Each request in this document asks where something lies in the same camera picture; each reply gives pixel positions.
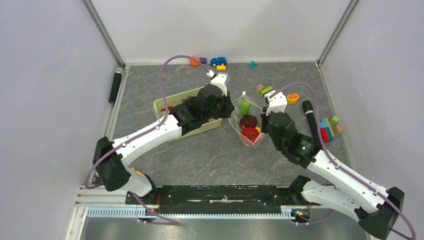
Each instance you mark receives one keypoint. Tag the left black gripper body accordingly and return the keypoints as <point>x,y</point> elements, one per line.
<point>222,110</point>

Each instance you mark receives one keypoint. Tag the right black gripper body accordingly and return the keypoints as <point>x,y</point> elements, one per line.
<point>264,127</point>

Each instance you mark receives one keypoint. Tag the dark red apple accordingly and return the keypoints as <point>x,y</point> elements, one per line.
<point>248,121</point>

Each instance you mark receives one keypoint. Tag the clear dotted zip bag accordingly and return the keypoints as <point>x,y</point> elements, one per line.
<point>255,110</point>

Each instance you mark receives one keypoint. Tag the red tomato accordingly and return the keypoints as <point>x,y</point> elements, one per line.
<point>250,133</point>

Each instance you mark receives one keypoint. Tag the green cucumber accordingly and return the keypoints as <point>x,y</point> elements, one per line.
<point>245,108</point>

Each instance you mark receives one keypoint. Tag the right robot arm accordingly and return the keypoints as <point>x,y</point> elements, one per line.
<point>374,207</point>

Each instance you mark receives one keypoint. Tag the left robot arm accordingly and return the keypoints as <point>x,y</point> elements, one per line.
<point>112,158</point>

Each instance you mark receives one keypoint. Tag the green blue white brick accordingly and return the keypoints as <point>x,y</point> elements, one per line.
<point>266,90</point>

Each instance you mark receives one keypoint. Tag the brown wooden cube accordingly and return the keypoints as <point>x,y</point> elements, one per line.
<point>259,88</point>

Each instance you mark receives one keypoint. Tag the yellow orange toy figure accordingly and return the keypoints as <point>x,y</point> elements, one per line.
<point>292,98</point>

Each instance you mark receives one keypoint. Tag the yellow rectangular block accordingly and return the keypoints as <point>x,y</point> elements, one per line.
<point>221,67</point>

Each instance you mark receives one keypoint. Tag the black microphone on right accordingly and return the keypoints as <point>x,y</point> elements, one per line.
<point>310,117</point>

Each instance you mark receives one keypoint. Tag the black microphone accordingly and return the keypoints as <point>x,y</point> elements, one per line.
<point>310,117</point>
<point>118,72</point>

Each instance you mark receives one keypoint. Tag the blue toy car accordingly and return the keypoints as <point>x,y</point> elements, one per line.
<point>218,61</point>

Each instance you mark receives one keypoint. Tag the red chili pepper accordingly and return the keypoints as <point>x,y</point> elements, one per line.
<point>169,108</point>

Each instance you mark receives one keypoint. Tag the orange round block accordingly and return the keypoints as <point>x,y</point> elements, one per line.
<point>195,61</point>

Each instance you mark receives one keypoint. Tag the teal triangular block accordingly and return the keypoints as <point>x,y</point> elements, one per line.
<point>253,64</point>

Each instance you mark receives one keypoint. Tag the multicolour brick stack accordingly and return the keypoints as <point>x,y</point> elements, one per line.
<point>326,131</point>

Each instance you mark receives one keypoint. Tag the small green cube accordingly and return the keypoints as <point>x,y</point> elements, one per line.
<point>334,120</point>

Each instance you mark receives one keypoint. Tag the small tan cube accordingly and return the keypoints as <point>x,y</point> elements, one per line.
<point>339,129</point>

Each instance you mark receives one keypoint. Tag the black base bar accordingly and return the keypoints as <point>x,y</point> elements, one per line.
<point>223,199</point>

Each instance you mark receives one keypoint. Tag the black microphone on left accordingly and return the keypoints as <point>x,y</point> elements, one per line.
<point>118,72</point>

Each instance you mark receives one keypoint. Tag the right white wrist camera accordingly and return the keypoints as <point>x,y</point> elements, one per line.
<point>276,104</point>

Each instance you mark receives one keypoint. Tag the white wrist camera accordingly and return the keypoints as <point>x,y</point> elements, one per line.
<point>219,80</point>
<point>276,104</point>

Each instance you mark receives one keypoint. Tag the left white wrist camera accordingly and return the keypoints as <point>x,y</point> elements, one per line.
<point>219,80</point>

